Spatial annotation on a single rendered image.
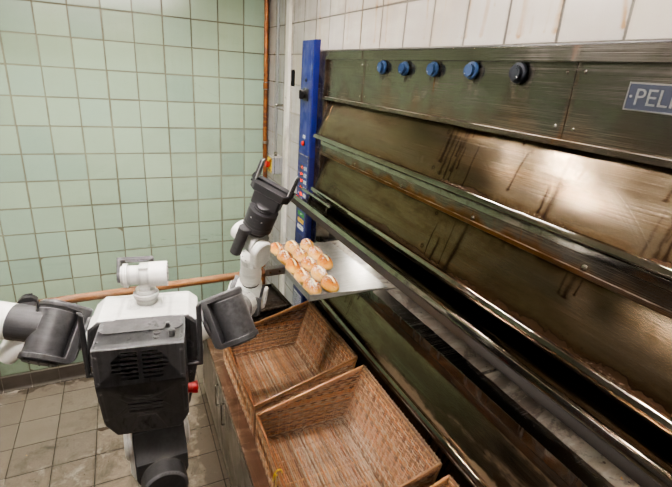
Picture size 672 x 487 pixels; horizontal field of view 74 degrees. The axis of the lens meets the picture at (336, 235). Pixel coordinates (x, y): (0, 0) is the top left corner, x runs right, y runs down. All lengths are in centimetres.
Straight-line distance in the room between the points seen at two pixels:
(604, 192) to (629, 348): 32
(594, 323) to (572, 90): 50
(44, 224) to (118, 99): 84
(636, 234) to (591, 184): 15
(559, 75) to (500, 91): 17
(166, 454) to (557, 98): 131
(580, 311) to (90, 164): 259
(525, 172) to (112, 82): 232
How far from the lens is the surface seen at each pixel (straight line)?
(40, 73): 292
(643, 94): 104
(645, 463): 97
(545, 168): 116
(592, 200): 107
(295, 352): 248
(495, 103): 128
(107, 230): 307
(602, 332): 111
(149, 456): 138
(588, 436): 101
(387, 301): 178
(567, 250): 112
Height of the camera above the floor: 201
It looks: 20 degrees down
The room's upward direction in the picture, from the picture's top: 4 degrees clockwise
